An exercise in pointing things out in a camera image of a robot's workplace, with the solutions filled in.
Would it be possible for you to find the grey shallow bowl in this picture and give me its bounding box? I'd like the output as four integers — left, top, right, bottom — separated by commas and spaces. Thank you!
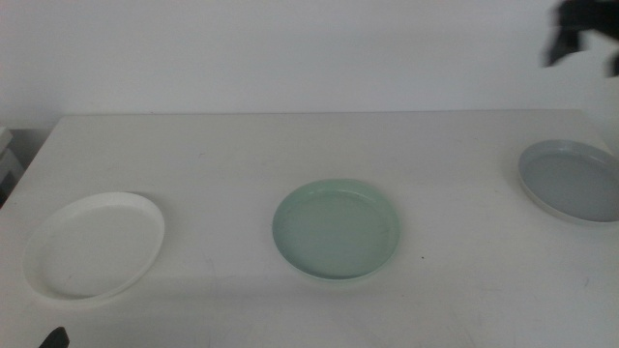
517, 138, 619, 226

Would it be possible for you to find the white shallow bowl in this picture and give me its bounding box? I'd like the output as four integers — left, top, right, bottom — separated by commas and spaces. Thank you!
22, 191, 166, 304

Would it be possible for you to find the green shallow bowl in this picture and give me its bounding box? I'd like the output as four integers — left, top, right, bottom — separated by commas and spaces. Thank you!
271, 178, 401, 281

